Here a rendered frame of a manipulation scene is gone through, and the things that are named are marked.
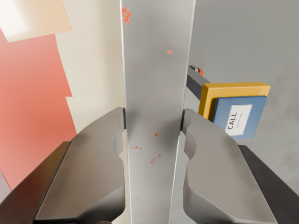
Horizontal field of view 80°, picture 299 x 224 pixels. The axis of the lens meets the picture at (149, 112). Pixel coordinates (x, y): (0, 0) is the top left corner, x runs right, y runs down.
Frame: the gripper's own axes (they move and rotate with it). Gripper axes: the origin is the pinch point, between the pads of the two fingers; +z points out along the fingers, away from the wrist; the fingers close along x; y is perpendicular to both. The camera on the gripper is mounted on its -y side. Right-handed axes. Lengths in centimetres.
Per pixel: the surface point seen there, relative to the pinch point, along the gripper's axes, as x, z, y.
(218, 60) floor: 49, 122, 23
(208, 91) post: 10.6, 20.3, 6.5
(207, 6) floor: 35, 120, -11
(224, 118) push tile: 14.1, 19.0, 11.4
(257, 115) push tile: 21.0, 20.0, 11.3
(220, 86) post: 13.0, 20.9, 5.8
